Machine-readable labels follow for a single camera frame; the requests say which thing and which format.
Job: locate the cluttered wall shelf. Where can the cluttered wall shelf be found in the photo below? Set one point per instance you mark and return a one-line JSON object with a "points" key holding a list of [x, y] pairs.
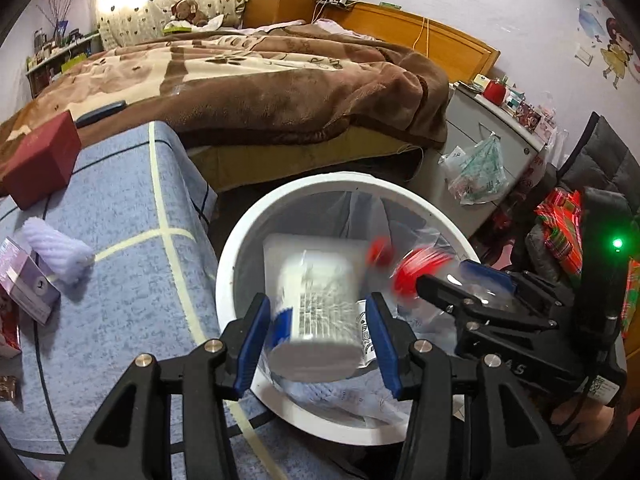
{"points": [[55, 62]]}

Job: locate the white round trash bin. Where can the white round trash bin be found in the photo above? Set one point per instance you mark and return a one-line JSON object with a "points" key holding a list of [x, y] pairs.
{"points": [[235, 260]]}

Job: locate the bed with brown blanket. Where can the bed with brown blanket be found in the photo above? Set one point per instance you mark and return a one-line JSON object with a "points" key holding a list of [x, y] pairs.
{"points": [[280, 80]]}

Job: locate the power strip with chargers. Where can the power strip with chargers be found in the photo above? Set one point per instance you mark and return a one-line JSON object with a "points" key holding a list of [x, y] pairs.
{"points": [[336, 2]]}

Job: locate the clear bottle with red label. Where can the clear bottle with red label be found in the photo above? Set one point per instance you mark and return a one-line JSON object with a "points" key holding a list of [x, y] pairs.
{"points": [[420, 270]]}

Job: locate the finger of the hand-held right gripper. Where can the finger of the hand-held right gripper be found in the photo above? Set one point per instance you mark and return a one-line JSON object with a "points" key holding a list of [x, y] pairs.
{"points": [[487, 272], [445, 292]]}

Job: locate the printed plastic bag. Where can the printed plastic bag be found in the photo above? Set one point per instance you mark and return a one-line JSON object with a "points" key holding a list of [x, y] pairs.
{"points": [[477, 172]]}

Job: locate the brown teddy bear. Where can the brown teddy bear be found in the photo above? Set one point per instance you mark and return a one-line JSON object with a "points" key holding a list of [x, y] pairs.
{"points": [[187, 11]]}

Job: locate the dark blue phone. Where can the dark blue phone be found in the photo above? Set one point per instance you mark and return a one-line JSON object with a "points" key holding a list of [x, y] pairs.
{"points": [[100, 112]]}

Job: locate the bed mattress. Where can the bed mattress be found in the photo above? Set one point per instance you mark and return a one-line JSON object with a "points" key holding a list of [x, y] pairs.
{"points": [[320, 152]]}

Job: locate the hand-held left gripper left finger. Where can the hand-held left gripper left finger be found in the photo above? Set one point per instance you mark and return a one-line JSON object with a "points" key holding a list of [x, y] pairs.
{"points": [[252, 345]]}

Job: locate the clear plastic bin liner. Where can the clear plastic bin liner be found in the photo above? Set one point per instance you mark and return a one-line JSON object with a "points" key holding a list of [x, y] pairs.
{"points": [[360, 210]]}

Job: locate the white packaging box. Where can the white packaging box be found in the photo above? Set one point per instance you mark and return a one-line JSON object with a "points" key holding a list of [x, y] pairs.
{"points": [[315, 305]]}

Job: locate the red apple-shaped ornament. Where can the red apple-shaped ornament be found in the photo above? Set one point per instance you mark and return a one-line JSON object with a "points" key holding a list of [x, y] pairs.
{"points": [[495, 91]]}

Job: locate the cartoon wall sticker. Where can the cartoon wall sticker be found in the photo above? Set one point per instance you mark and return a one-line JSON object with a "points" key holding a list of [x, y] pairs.
{"points": [[617, 52]]}

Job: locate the grey nightstand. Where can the grey nightstand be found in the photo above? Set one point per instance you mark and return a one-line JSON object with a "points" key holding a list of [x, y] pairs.
{"points": [[475, 115]]}

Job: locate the red green plaid bag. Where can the red green plaid bag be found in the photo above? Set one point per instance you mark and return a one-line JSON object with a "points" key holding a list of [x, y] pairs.
{"points": [[562, 230]]}

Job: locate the red snack packet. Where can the red snack packet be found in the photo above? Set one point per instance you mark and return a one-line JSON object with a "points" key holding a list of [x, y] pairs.
{"points": [[7, 330]]}

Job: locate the lavender rolled towel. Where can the lavender rolled towel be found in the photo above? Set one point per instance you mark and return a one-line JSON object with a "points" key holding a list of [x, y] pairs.
{"points": [[57, 250]]}

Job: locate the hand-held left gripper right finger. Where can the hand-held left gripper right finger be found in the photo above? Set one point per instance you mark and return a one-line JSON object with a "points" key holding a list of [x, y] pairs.
{"points": [[382, 345]]}

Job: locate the purple cardboard box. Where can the purple cardboard box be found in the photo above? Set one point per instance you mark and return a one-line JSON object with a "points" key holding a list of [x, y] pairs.
{"points": [[30, 285]]}

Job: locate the vase with dry branches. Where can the vase with dry branches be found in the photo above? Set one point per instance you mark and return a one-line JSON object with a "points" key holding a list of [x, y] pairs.
{"points": [[61, 15]]}

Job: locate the dark red gift box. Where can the dark red gift box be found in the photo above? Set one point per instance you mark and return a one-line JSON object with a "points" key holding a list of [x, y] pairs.
{"points": [[42, 160]]}

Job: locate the chair with grey jacket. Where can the chair with grey jacket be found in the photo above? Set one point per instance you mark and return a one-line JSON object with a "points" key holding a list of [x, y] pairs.
{"points": [[610, 160]]}

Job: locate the wooden headboard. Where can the wooden headboard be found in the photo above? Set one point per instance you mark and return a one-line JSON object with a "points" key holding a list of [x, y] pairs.
{"points": [[450, 42]]}

